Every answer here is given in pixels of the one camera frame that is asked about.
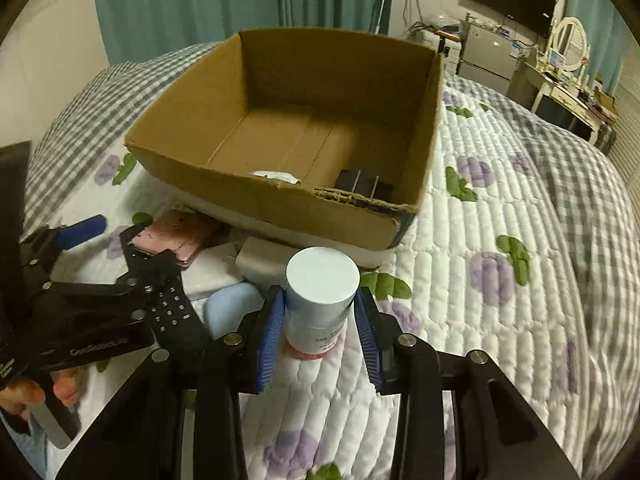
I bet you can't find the white crumpled object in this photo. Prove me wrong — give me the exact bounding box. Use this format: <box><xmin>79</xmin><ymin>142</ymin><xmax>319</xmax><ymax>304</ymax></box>
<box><xmin>246</xmin><ymin>170</ymin><xmax>304</xmax><ymax>187</ymax></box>

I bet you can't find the white dressing table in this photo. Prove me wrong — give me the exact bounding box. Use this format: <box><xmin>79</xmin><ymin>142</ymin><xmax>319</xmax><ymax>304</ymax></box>
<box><xmin>524</xmin><ymin>50</ymin><xmax>619</xmax><ymax>145</ymax></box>

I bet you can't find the pink phone case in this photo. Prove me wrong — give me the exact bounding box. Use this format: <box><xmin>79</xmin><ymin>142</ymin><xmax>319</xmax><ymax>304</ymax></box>
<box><xmin>131</xmin><ymin>209</ymin><xmax>224</xmax><ymax>269</ymax></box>

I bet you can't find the grey checked blanket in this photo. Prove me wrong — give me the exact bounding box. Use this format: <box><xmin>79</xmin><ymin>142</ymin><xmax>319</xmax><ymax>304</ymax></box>
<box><xmin>22</xmin><ymin>42</ymin><xmax>640</xmax><ymax>461</ymax></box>

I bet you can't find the white flat packet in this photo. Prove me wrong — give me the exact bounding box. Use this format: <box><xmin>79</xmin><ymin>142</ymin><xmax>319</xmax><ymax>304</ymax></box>
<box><xmin>184</xmin><ymin>246</ymin><xmax>247</xmax><ymax>302</ymax></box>

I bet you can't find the black object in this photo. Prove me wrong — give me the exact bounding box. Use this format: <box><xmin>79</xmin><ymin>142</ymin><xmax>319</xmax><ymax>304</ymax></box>
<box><xmin>333</xmin><ymin>169</ymin><xmax>397</xmax><ymax>202</ymax></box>

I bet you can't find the silver refrigerator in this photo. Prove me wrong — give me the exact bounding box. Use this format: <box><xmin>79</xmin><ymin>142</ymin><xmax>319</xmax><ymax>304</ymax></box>
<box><xmin>457</xmin><ymin>14</ymin><xmax>527</xmax><ymax>82</ymax></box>

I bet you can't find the small white box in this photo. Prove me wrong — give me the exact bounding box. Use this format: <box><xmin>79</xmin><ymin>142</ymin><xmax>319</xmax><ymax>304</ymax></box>
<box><xmin>238</xmin><ymin>237</ymin><xmax>302</xmax><ymax>292</ymax></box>

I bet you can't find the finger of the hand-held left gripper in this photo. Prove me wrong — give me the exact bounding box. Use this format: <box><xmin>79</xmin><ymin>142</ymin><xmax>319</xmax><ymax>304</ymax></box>
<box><xmin>19</xmin><ymin>214</ymin><xmax>108</xmax><ymax>286</ymax></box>
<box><xmin>119</xmin><ymin>222</ymin><xmax>177</xmax><ymax>311</ymax></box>

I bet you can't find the brown cardboard box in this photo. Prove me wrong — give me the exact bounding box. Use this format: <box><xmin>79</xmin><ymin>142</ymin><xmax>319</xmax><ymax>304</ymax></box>
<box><xmin>123</xmin><ymin>28</ymin><xmax>446</xmax><ymax>270</ymax></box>

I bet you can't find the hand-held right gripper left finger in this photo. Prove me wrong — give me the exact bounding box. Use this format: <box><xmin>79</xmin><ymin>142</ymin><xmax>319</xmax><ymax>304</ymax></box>
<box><xmin>55</xmin><ymin>285</ymin><xmax>287</xmax><ymax>480</ymax></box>

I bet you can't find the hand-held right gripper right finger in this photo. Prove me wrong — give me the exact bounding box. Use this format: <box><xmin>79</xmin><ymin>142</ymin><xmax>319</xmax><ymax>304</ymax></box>
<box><xmin>352</xmin><ymin>286</ymin><xmax>582</xmax><ymax>480</ymax></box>

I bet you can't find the white cylindrical jar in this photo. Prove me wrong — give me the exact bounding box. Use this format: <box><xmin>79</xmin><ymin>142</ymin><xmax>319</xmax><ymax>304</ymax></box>
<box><xmin>284</xmin><ymin>246</ymin><xmax>362</xmax><ymax>362</ymax></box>

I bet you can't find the white appliance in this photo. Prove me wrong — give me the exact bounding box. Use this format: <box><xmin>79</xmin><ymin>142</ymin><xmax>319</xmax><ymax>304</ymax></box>
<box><xmin>414</xmin><ymin>24</ymin><xmax>463</xmax><ymax>75</ymax></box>

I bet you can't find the person's left hand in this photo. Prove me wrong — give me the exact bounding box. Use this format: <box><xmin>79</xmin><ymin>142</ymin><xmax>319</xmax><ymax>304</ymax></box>
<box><xmin>0</xmin><ymin>367</ymin><xmax>85</xmax><ymax>426</ymax></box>

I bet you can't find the light blue round object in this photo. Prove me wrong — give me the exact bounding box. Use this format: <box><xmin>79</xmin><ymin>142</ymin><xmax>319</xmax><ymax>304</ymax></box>
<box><xmin>203</xmin><ymin>282</ymin><xmax>267</xmax><ymax>342</ymax></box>

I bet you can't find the black remote control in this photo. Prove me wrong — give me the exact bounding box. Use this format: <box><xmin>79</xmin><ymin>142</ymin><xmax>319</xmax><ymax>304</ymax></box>
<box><xmin>147</xmin><ymin>259</ymin><xmax>213</xmax><ymax>361</ymax></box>

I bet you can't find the white floral quilt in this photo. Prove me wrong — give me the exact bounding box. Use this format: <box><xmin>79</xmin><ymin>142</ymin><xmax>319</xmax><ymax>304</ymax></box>
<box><xmin>20</xmin><ymin>77</ymin><xmax>608</xmax><ymax>480</ymax></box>

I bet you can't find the white oval vanity mirror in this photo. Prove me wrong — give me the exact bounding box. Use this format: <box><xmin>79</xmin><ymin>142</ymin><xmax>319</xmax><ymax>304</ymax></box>
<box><xmin>549</xmin><ymin>16</ymin><xmax>592</xmax><ymax>74</ymax></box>

